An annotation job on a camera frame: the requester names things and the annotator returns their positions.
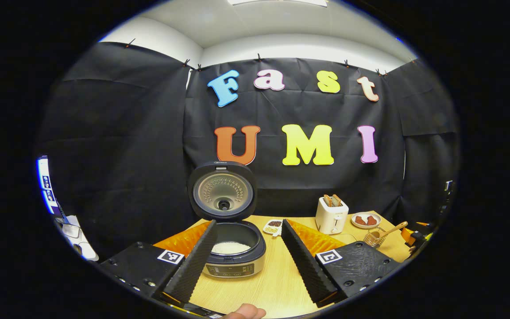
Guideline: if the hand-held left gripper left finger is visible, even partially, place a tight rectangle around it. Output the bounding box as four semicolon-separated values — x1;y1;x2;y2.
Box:
100;219;218;306

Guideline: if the white toaster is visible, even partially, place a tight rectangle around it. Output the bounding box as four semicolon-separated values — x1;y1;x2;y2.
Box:
315;195;349;234

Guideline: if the computer monitor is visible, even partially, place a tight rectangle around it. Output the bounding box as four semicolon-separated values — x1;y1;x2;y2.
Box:
37;155;63;218

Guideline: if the white round plate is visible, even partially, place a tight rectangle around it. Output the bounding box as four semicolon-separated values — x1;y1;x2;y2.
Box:
351;212;382;229

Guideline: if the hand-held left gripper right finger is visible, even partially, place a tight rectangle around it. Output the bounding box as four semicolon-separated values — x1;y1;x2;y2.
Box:
281;218;402;308

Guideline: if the black backdrop cloth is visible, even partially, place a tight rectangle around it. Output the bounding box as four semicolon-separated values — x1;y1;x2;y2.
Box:
36;42;459;260

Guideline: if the white equipment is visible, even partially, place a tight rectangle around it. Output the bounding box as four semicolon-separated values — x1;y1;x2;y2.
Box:
62;216;98;261

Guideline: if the wooden spoon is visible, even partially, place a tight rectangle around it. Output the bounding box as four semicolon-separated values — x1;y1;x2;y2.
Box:
372;221;408;240

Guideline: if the black and silver rice cooker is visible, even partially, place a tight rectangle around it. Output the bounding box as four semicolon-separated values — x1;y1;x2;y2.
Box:
187;160;267;279

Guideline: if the white divided grain dish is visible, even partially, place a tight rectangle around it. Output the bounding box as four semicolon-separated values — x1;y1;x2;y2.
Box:
263;219;283;237

